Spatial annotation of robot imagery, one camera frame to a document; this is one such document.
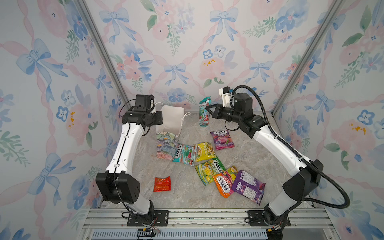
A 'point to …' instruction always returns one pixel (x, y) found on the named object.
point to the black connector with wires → (146, 232)
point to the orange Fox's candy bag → (224, 181)
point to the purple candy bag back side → (249, 187)
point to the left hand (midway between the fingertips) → (159, 115)
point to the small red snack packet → (162, 184)
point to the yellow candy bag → (203, 151)
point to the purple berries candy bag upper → (222, 139)
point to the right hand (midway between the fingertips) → (206, 106)
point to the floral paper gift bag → (167, 135)
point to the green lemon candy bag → (207, 170)
